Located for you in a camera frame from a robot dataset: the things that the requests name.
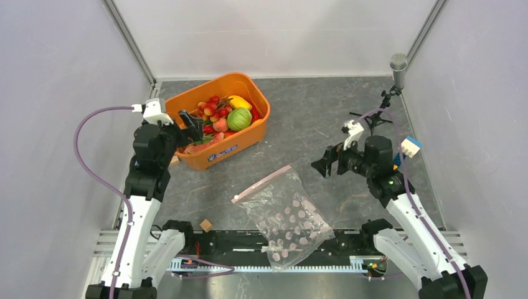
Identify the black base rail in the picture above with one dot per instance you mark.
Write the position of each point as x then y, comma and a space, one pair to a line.
248, 249

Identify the orange plastic tub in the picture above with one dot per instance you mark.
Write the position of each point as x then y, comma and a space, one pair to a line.
234, 141

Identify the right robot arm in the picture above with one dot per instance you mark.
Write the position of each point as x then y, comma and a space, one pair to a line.
429, 261

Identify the long red chili pepper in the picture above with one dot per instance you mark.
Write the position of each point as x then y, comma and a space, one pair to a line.
208, 130

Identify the yellow mango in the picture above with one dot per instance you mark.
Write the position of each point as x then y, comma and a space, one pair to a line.
236, 102

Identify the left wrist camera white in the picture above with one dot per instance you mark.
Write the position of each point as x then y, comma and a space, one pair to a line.
153, 112

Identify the small wooden cube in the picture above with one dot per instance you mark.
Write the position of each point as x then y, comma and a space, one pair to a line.
206, 225

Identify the green round fruit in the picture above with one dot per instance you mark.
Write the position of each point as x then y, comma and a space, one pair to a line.
239, 119

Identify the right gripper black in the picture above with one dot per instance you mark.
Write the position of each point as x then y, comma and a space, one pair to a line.
332, 154

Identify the microphone on tripod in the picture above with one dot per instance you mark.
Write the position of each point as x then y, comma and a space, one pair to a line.
398, 64

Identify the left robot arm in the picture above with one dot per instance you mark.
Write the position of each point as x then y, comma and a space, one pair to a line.
133, 272

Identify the red cherry bunch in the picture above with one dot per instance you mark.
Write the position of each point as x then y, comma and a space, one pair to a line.
214, 109

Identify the peach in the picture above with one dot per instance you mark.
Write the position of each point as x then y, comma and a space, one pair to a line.
221, 125

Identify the clear zip top bag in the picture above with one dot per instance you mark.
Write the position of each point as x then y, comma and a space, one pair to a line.
280, 208

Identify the white blue toy block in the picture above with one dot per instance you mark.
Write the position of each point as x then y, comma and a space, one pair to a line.
410, 147

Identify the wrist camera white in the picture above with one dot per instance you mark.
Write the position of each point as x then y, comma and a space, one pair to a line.
153, 112
354, 130

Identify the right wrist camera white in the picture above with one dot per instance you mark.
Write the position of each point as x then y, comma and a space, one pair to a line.
354, 130

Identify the watermelon slice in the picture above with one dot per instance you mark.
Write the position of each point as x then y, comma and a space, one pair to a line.
210, 140

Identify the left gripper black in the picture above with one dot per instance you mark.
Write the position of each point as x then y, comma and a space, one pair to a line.
186, 136

